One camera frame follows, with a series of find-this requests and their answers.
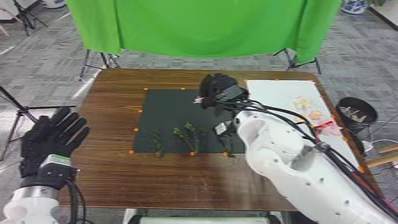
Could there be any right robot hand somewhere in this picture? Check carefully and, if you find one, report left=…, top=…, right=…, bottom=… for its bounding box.
left=197, top=72, right=241, bottom=110

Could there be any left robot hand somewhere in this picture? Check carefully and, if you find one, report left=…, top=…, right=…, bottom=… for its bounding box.
left=19, top=106, right=90, bottom=178

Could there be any black tripod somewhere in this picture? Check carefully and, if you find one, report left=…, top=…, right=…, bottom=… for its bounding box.
left=0, top=85, right=78, bottom=162
left=10, top=0, right=50, bottom=37

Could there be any dark mat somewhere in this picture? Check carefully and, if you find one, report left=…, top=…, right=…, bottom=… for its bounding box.
left=131, top=88, right=249, bottom=155

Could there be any white sheet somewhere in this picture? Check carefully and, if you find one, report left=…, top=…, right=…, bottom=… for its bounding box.
left=243, top=79, right=364, bottom=168

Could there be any green sprig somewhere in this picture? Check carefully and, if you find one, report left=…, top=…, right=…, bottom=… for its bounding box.
left=170, top=121, right=204, bottom=155
left=149, top=129, right=169, bottom=159
left=215, top=133, right=238, bottom=158

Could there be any yellow flower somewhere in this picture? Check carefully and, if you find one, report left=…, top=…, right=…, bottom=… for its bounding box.
left=293, top=96, right=314, bottom=109

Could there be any peach flower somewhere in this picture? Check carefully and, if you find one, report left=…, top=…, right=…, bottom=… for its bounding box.
left=307, top=110, right=325, bottom=122

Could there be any black bin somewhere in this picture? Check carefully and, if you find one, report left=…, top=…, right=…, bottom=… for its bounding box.
left=334, top=96, right=380, bottom=135

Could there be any blue white vase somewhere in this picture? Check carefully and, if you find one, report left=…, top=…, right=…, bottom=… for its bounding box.
left=341, top=0, right=369, bottom=15
left=41, top=0, right=67, bottom=10

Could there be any pale grey bar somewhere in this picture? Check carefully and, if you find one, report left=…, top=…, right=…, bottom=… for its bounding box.
left=122, top=208, right=288, bottom=224

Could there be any black cable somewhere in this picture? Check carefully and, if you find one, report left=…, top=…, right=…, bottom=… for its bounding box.
left=62, top=176, right=89, bottom=224

